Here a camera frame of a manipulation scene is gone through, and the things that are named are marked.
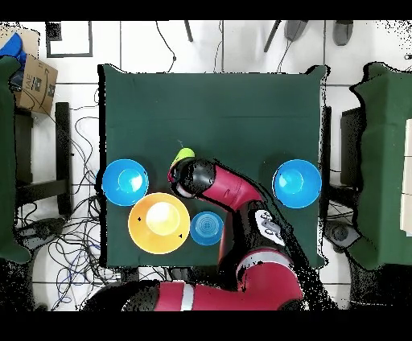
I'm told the green plastic cup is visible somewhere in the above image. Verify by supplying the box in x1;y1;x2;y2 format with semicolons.
170;146;196;168

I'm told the large blue plastic bowl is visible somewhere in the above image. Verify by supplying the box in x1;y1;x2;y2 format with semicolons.
101;158;150;207
272;158;323;209

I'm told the small blue flat-bottomed bowl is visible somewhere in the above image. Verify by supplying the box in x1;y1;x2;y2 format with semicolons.
190;211;225;247

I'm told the dark green tablecloth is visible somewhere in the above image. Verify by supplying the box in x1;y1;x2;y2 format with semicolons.
97;63;329;268

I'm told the large yellow plastic bowl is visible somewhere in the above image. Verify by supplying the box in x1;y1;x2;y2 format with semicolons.
127;191;192;256

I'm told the grey shoe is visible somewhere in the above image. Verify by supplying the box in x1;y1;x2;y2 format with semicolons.
285;20;309;43
332;20;354;47

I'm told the green cloth on side table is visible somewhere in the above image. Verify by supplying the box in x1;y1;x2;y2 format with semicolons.
348;61;412;271
0;55;32;265

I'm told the printed cardboard box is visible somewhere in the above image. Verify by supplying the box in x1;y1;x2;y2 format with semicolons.
14;53;60;116

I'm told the plain cardboard box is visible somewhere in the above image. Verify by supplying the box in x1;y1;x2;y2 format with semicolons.
0;25;40;59

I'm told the blue bag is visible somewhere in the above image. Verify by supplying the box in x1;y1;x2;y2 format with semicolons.
0;32;27;67

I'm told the tangle of floor cables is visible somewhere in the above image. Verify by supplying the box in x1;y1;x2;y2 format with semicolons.
15;86;168;311

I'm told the black floor cable with knot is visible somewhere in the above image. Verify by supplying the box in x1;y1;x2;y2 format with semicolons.
155;20;177;73

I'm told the black stool frame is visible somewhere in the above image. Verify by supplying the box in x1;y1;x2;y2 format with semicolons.
14;101;73;216

